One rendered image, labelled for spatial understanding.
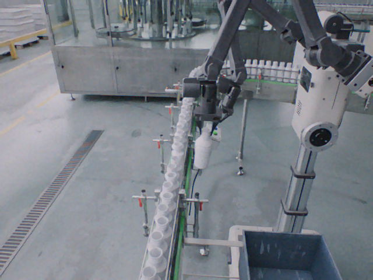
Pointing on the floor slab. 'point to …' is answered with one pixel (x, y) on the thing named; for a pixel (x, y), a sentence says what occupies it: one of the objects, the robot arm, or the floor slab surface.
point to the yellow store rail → (19, 41)
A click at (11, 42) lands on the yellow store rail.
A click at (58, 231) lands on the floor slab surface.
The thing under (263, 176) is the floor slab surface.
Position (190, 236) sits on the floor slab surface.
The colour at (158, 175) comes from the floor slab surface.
